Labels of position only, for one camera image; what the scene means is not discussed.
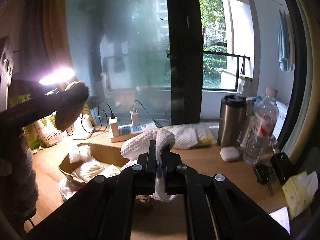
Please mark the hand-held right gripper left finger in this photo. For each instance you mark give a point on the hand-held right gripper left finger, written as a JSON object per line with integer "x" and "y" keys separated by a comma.
{"x": 146, "y": 170}

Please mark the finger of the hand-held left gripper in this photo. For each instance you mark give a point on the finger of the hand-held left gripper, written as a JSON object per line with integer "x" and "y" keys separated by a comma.
{"x": 30, "y": 113}

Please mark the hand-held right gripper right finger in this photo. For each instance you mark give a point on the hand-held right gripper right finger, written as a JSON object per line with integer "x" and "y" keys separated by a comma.
{"x": 172, "y": 170}

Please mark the white waffle towel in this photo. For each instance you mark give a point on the white waffle towel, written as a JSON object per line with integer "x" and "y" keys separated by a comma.
{"x": 140, "y": 142}

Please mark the cardboard box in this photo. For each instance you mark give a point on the cardboard box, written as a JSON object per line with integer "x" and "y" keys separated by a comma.
{"x": 110, "y": 152}

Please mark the white mesh bag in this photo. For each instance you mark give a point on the white mesh bag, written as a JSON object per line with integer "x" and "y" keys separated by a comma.
{"x": 87, "y": 171}

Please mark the bubble wrap piece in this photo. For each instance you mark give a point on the bubble wrap piece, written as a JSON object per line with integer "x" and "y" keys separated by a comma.
{"x": 78, "y": 153}

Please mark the white plastic bag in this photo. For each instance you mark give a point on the white plastic bag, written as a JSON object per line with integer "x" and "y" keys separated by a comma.
{"x": 67, "y": 190}

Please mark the person's left forearm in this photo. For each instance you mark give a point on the person's left forearm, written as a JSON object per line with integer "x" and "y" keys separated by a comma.
{"x": 27, "y": 180}

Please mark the person's left hand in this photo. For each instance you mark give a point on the person's left hand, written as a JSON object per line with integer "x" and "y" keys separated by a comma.
{"x": 5, "y": 166}

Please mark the green paper cup pack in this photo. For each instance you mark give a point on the green paper cup pack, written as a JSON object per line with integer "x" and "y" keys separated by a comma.
{"x": 30, "y": 137}

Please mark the packet of white cloths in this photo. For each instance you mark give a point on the packet of white cloths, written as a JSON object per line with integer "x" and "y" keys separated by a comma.
{"x": 190, "y": 136}

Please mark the white power strip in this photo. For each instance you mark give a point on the white power strip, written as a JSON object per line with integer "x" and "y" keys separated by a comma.
{"x": 135, "y": 131}

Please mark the white desk lamp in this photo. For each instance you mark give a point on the white desk lamp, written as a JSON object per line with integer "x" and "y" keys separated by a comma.
{"x": 57, "y": 76}

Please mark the white charger plug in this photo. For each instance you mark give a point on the white charger plug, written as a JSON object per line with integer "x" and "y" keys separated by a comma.
{"x": 113, "y": 126}
{"x": 134, "y": 118}

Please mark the white earbuds case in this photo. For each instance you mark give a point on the white earbuds case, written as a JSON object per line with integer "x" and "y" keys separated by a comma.
{"x": 229, "y": 153}

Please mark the steel travel tumbler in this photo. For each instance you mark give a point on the steel travel tumbler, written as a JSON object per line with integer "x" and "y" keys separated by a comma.
{"x": 231, "y": 122}

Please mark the gold curtain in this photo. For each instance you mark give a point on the gold curtain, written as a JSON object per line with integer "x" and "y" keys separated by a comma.
{"x": 56, "y": 30}
{"x": 306, "y": 67}

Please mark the black car key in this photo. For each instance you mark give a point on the black car key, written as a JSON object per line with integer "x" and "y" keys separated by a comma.
{"x": 262, "y": 175}

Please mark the clear water bottle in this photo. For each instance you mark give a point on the clear water bottle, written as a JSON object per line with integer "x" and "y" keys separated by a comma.
{"x": 261, "y": 130}

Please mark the clear plastic container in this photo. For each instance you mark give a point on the clear plastic container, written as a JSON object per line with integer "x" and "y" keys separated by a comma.
{"x": 250, "y": 110}

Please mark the small black box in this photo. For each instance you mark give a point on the small black box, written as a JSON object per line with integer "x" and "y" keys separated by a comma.
{"x": 282, "y": 167}

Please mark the smartphone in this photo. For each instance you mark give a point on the smartphone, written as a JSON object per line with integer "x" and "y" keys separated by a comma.
{"x": 281, "y": 220}

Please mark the white air conditioner unit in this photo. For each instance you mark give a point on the white air conditioner unit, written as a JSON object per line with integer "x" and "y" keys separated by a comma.
{"x": 281, "y": 120}

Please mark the black balcony railing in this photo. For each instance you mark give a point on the black balcony railing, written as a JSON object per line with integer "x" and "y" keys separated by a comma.
{"x": 225, "y": 54}

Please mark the yellow tissue pack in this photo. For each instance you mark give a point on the yellow tissue pack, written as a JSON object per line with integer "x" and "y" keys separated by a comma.
{"x": 298, "y": 195}

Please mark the hanging blue towel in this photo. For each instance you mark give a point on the hanging blue towel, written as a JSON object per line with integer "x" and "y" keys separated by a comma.
{"x": 285, "y": 45}

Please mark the wall picture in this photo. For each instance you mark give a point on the wall picture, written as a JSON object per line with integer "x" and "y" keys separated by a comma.
{"x": 5, "y": 62}

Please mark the black sliding door frame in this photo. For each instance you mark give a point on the black sliding door frame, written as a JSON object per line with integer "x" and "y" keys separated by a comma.
{"x": 185, "y": 55}

